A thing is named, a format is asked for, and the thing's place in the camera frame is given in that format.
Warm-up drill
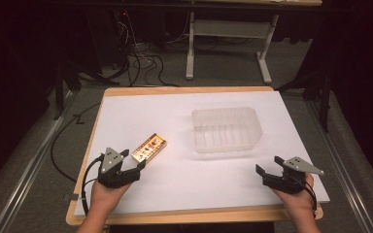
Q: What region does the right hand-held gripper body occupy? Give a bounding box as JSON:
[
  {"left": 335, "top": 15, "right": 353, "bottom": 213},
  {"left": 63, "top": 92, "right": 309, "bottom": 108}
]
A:
[{"left": 261, "top": 156, "right": 325, "bottom": 195}]

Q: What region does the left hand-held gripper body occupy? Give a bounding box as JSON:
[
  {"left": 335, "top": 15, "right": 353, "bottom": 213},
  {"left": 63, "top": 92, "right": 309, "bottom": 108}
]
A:
[{"left": 97, "top": 147, "right": 142, "bottom": 189}]

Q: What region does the printed yellow snack box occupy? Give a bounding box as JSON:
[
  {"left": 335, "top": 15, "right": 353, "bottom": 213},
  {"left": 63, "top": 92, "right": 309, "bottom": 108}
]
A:
[{"left": 130, "top": 132, "right": 168, "bottom": 164}]

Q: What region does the person's right hand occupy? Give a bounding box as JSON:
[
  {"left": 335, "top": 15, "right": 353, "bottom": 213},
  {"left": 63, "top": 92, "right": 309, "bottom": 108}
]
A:
[{"left": 271, "top": 172, "right": 318, "bottom": 217}]

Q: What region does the person's left hand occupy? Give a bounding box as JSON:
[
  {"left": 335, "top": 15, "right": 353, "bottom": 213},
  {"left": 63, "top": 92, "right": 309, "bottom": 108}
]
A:
[{"left": 89, "top": 179, "right": 132, "bottom": 216}]

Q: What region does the white sheet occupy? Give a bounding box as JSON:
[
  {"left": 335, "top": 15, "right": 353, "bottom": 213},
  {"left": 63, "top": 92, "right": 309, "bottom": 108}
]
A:
[{"left": 73, "top": 90, "right": 331, "bottom": 216}]

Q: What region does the clear plastic container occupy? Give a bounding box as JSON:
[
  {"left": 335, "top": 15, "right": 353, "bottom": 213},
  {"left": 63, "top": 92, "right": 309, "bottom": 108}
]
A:
[{"left": 190, "top": 106, "right": 263, "bottom": 154}]

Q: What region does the wooden table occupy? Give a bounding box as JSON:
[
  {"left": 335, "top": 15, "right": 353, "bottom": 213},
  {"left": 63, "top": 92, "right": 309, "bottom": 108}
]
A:
[{"left": 65, "top": 85, "right": 324, "bottom": 227}]

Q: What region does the black metal stand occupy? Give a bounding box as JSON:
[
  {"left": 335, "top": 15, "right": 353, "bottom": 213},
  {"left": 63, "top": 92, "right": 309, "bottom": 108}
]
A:
[
  {"left": 274, "top": 38, "right": 333, "bottom": 133},
  {"left": 51, "top": 9, "right": 120, "bottom": 121}
]

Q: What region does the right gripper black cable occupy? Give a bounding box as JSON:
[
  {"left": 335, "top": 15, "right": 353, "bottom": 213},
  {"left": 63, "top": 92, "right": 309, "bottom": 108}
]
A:
[{"left": 295, "top": 176, "right": 319, "bottom": 213}]

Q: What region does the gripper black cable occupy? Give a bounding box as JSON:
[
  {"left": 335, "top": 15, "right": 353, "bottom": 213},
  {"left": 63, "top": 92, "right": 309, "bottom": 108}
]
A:
[
  {"left": 295, "top": 176, "right": 319, "bottom": 213},
  {"left": 80, "top": 153, "right": 106, "bottom": 216}
]

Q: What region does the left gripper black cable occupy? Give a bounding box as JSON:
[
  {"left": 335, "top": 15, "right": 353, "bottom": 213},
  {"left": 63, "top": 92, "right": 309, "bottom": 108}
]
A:
[{"left": 80, "top": 153, "right": 106, "bottom": 216}]

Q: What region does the metal floor rail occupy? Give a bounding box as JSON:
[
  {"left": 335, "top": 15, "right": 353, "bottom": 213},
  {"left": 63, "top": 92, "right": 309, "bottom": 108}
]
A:
[
  {"left": 304, "top": 96, "right": 373, "bottom": 233},
  {"left": 0, "top": 90, "right": 76, "bottom": 233}
]

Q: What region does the black floor cable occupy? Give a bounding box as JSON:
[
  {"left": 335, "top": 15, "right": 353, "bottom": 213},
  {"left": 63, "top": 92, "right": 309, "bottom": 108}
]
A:
[{"left": 50, "top": 102, "right": 102, "bottom": 183}]

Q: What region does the tangle of floor cables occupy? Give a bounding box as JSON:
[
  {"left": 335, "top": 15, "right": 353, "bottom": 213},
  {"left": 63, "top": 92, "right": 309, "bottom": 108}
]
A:
[{"left": 108, "top": 11, "right": 192, "bottom": 87}]

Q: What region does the white metal desk frame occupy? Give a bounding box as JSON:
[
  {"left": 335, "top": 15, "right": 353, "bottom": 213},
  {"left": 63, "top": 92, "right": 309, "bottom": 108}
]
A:
[{"left": 185, "top": 11, "right": 280, "bottom": 85}]

